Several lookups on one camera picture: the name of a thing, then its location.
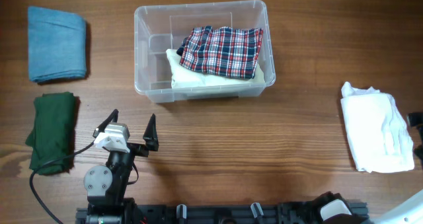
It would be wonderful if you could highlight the clear plastic storage bin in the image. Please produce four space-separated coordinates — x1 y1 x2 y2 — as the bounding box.
134 0 276 103

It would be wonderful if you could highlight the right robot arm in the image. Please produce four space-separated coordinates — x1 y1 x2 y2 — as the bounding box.
317 191 422 224

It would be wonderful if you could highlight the dark green cloth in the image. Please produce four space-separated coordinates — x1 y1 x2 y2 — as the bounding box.
25 92 76 175

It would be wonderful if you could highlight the plaid flannel cloth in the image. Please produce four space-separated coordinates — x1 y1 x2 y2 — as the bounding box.
176 26 264 79

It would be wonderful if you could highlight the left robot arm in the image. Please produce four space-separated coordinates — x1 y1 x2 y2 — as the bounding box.
77 110 159 224

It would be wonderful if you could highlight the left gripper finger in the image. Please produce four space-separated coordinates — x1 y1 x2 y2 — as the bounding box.
143 114 159 151
93 109 119 137

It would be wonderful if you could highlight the white cloth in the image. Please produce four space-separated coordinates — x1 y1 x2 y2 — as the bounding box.
340 82 414 173

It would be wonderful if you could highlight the cream cloth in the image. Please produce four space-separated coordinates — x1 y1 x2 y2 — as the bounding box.
166 49 265 89

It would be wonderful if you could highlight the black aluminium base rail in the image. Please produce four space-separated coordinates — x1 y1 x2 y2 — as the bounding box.
75 202 369 224

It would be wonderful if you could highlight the blue cloth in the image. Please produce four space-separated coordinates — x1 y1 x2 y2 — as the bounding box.
27 6 87 83

